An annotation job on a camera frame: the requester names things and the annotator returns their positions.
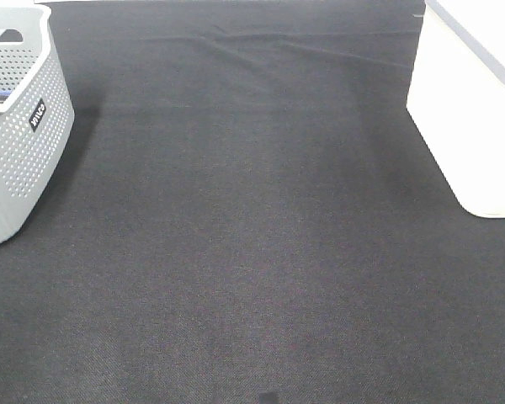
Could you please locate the grey perforated plastic basket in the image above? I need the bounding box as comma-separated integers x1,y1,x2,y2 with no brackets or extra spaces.
0,1,75,243

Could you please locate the black table cloth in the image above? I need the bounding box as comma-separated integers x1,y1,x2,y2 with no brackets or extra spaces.
0,1,505,403

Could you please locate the white storage box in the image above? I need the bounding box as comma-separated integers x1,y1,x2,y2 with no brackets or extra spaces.
407,1,505,218

